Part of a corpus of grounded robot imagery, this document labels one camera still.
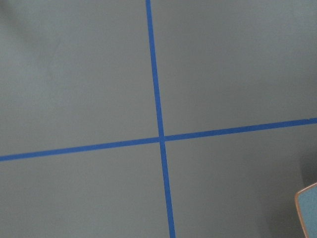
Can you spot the grey square plate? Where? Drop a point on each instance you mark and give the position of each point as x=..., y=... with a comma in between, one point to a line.
x=306, y=205

